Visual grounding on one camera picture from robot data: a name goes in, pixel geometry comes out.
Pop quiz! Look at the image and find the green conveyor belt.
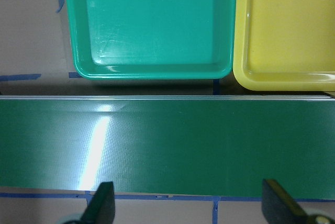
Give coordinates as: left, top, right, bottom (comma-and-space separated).
1, 96, 334, 199

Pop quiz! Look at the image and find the green plastic tray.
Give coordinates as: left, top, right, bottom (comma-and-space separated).
65, 0, 236, 80

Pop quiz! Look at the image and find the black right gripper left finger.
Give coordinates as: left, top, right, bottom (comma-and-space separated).
80, 182, 116, 223

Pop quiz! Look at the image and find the yellow plastic tray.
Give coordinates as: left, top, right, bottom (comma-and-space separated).
233, 0, 334, 92

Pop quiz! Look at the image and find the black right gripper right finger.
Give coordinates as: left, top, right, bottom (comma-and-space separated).
262, 179, 316, 224

